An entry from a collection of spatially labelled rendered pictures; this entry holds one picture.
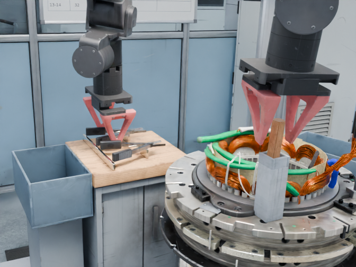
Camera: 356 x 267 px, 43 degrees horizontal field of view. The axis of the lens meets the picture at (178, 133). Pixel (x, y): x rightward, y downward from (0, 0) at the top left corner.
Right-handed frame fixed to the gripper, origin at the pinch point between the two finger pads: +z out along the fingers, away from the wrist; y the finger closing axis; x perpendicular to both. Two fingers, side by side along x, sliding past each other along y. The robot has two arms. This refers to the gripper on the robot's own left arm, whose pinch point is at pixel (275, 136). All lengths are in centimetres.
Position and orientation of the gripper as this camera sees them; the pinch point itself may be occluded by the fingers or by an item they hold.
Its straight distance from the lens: 58.1
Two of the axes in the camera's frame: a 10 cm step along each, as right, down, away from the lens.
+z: -1.0, 9.2, 3.9
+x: -2.9, -4.0, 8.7
